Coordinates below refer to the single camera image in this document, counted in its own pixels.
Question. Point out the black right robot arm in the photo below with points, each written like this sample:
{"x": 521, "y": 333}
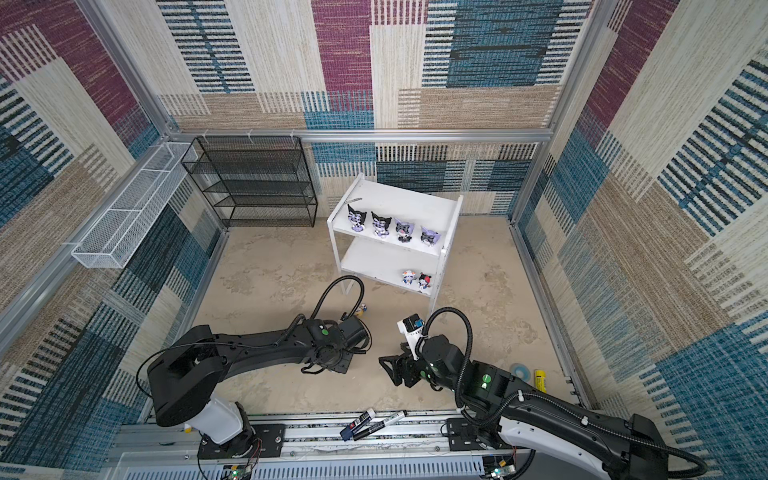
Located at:
{"x": 506, "y": 410}

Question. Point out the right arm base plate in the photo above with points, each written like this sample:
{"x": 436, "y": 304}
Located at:
{"x": 463, "y": 436}

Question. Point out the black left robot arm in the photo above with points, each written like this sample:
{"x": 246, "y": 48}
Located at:
{"x": 184, "y": 376}

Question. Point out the small white purple figure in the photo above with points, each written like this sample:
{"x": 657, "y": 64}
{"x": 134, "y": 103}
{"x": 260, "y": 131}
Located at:
{"x": 410, "y": 278}

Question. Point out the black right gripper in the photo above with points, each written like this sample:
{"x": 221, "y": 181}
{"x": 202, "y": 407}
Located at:
{"x": 399, "y": 364}

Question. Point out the purple hood Kuromi figure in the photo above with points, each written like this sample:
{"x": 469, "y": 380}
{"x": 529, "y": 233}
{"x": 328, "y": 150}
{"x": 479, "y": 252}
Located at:
{"x": 429, "y": 237}

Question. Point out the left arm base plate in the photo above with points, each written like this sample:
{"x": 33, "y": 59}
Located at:
{"x": 261, "y": 440}

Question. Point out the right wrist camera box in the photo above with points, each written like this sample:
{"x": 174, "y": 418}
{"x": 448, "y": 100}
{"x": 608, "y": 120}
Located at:
{"x": 412, "y": 329}

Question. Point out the black white marker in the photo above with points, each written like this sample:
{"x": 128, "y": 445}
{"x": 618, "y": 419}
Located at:
{"x": 377, "y": 426}

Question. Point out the black marker blue label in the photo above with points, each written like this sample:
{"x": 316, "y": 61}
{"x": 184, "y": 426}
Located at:
{"x": 358, "y": 424}

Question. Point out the white two-tier shelf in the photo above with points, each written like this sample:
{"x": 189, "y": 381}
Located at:
{"x": 385, "y": 259}

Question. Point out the black wire mesh shelf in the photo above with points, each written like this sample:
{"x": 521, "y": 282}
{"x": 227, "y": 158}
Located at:
{"x": 260, "y": 181}

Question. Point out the white wire mesh basket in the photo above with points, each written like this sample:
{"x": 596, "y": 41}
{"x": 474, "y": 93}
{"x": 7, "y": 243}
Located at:
{"x": 116, "y": 235}

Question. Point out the striped purple Kuromi figure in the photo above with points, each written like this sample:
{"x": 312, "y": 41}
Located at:
{"x": 380, "y": 224}

